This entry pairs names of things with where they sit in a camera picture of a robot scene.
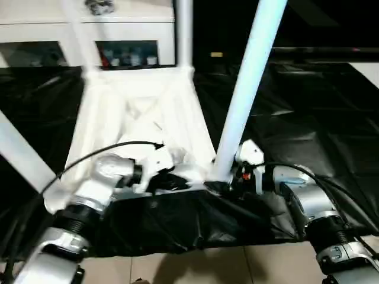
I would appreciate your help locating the long black metal bar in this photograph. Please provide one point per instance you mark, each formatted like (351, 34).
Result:
(325, 52)

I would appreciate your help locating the red bottle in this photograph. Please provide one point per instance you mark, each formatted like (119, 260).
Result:
(105, 57)

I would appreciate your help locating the black work mat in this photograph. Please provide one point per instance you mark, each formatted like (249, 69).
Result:
(192, 219)

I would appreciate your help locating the white cabinet with glass doors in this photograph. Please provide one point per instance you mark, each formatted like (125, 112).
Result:
(44, 29)

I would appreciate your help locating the white plastic table top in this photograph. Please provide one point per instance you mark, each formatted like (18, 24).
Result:
(133, 103)

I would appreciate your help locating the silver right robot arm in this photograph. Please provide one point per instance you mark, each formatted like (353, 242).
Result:
(314, 198)

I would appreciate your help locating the dark robot body part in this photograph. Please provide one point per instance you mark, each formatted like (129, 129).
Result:
(139, 281)

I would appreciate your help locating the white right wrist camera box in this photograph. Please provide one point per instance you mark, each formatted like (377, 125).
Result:
(250, 152)

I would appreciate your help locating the white flat sheet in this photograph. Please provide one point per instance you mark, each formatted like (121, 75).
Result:
(365, 72)

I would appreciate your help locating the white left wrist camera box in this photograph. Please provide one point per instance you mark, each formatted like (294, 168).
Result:
(155, 161)

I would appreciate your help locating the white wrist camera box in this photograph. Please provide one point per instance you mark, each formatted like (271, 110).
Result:
(250, 152)
(155, 161)

